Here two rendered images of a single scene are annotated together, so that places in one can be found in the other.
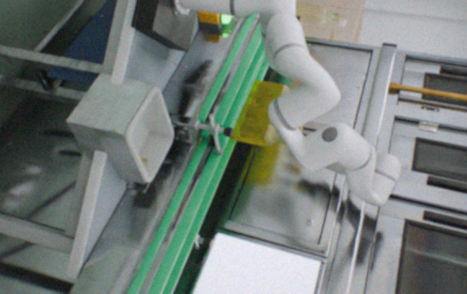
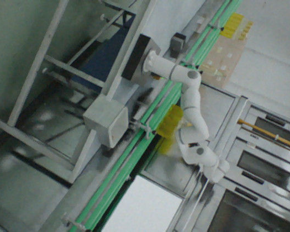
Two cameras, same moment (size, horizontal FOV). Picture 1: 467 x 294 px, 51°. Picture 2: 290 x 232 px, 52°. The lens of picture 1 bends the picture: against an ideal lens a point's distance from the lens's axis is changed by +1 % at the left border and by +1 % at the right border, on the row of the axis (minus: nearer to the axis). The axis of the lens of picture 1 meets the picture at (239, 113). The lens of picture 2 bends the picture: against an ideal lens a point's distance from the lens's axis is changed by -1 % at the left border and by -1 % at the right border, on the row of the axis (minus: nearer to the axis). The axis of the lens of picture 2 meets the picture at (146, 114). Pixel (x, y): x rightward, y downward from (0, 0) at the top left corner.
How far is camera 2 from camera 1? 0.44 m
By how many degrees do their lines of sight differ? 7
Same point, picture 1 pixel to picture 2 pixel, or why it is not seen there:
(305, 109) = (192, 138)
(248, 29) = not seen: hidden behind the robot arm
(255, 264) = (152, 194)
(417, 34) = (270, 70)
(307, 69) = (197, 122)
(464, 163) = (262, 168)
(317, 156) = (191, 159)
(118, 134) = (105, 127)
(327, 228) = (189, 185)
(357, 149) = (210, 160)
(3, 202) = (39, 133)
